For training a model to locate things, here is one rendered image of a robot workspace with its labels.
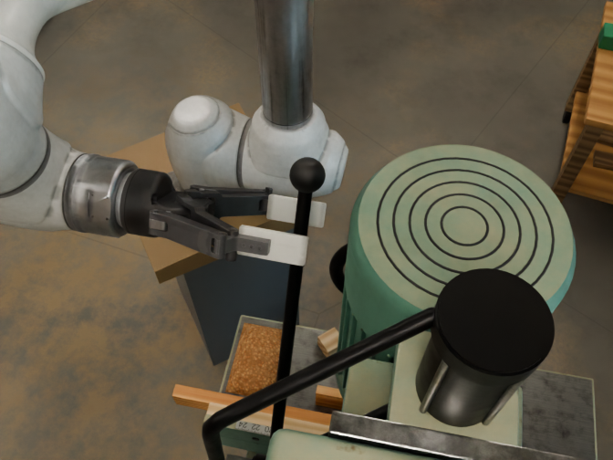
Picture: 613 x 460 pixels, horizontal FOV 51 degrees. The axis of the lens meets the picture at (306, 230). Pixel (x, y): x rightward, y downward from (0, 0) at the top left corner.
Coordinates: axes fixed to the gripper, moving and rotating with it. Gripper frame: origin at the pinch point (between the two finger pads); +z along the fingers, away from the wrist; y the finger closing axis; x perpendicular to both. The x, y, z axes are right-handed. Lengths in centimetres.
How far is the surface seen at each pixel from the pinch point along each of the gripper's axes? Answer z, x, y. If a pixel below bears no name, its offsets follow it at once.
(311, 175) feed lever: 0.8, 7.9, 7.9
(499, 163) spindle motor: 16.7, 12.3, 12.5
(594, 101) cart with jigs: 63, 11, -138
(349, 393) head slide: 7.8, -6.1, 21.4
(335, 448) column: 7.6, -2.9, 33.2
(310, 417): 2.1, -35.3, -18.3
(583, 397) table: 44, -30, -31
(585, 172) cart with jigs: 73, -14, -163
